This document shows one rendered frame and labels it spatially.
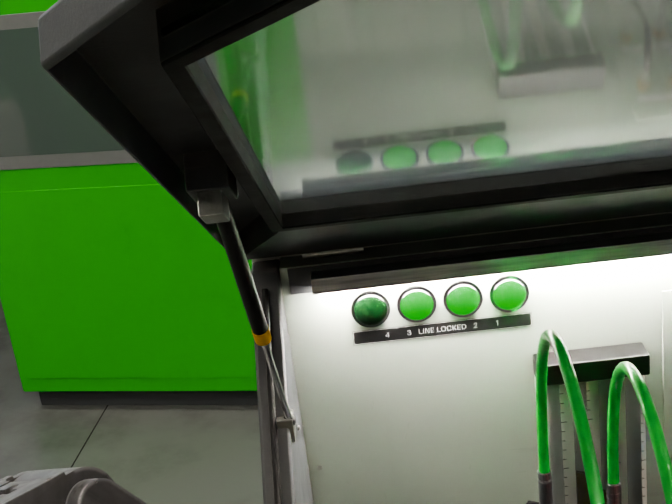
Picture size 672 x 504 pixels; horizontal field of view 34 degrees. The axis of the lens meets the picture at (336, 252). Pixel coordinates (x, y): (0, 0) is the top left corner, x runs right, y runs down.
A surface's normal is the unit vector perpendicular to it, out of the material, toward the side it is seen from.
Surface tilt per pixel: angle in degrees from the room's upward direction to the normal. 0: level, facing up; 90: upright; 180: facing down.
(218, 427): 0
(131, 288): 90
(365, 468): 90
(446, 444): 90
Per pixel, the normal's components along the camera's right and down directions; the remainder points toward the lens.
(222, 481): -0.12, -0.92
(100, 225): -0.21, 0.38
